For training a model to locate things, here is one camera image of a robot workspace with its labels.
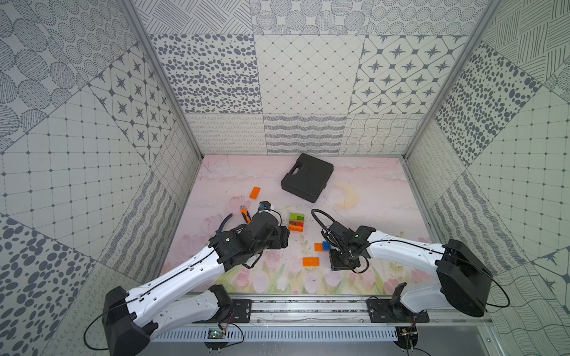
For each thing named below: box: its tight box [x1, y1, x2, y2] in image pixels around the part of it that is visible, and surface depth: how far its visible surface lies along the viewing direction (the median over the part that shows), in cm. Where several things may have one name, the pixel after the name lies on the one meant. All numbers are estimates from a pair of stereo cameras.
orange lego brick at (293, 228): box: [287, 223, 304, 233], surface depth 95 cm
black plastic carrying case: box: [280, 152, 334, 204], surface depth 110 cm
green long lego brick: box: [289, 212, 306, 221], surface depth 97 cm
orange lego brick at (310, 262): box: [302, 257, 320, 267], surface depth 87 cm
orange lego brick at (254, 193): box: [249, 186, 261, 200], surface depth 107 cm
